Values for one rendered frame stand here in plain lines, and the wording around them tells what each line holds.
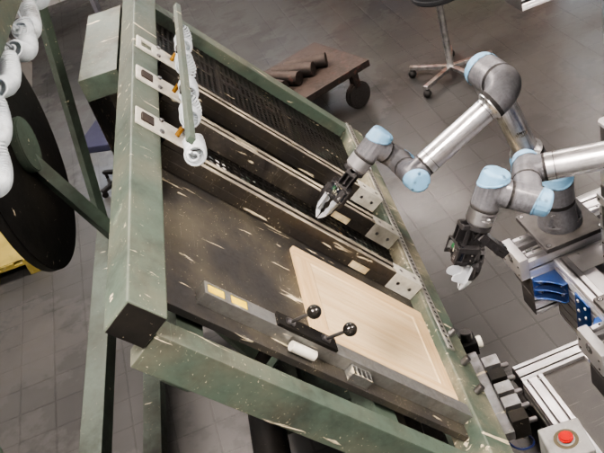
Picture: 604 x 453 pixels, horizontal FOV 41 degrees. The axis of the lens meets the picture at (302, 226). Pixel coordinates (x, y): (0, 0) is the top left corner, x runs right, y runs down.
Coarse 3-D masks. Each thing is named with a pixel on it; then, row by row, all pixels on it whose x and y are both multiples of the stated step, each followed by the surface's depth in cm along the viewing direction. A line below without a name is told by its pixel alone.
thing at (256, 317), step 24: (216, 288) 206; (240, 312) 206; (264, 312) 212; (288, 336) 213; (336, 360) 221; (360, 360) 225; (384, 384) 229; (408, 384) 233; (432, 408) 238; (456, 408) 240
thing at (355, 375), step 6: (354, 366) 223; (348, 372) 222; (354, 372) 220; (360, 372) 223; (366, 372) 224; (348, 378) 220; (354, 378) 220; (360, 378) 221; (366, 378) 221; (360, 384) 222; (366, 384) 222
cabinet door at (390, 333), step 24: (312, 264) 259; (312, 288) 246; (336, 288) 257; (360, 288) 269; (336, 312) 244; (360, 312) 255; (384, 312) 266; (408, 312) 279; (360, 336) 242; (384, 336) 252; (408, 336) 264; (384, 360) 239; (408, 360) 250; (432, 360) 261; (432, 384) 248
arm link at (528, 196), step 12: (516, 180) 210; (528, 180) 208; (540, 180) 210; (516, 192) 204; (528, 192) 204; (540, 192) 204; (552, 192) 205; (516, 204) 205; (528, 204) 204; (540, 204) 204; (552, 204) 204; (540, 216) 207
